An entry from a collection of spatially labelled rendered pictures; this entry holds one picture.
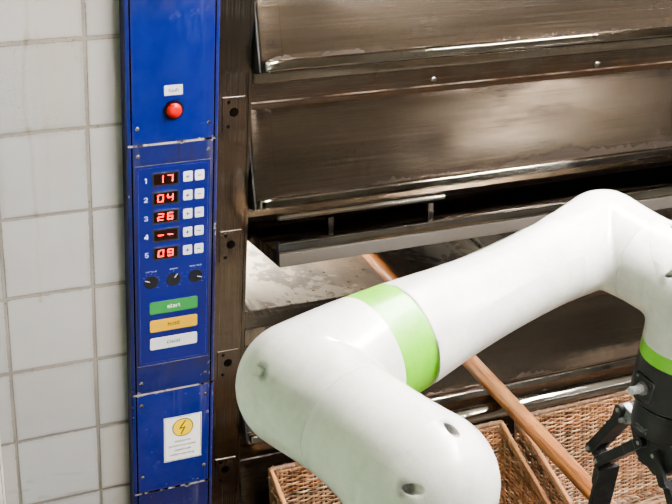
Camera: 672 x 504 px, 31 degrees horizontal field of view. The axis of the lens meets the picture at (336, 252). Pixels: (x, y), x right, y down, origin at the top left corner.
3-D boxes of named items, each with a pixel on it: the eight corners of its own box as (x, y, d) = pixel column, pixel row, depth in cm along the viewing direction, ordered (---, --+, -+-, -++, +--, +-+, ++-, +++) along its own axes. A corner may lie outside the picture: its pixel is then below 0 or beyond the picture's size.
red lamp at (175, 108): (163, 119, 204) (162, 85, 201) (182, 117, 205) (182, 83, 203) (165, 122, 203) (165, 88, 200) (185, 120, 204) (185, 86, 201)
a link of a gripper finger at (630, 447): (643, 448, 138) (639, 436, 138) (590, 468, 147) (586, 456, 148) (670, 441, 139) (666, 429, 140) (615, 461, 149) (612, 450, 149)
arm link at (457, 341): (437, 412, 119) (445, 317, 113) (359, 357, 126) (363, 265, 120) (667, 285, 139) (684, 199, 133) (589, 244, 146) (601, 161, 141)
